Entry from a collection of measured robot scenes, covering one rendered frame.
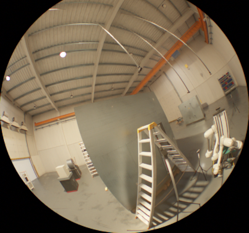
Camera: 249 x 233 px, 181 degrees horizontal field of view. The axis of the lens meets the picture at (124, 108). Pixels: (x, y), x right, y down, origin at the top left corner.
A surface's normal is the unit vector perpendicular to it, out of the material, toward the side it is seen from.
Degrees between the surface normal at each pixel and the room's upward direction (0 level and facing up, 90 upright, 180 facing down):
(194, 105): 90
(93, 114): 90
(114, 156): 90
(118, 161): 90
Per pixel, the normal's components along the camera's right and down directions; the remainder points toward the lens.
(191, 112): -0.83, 0.23
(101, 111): 0.40, -0.39
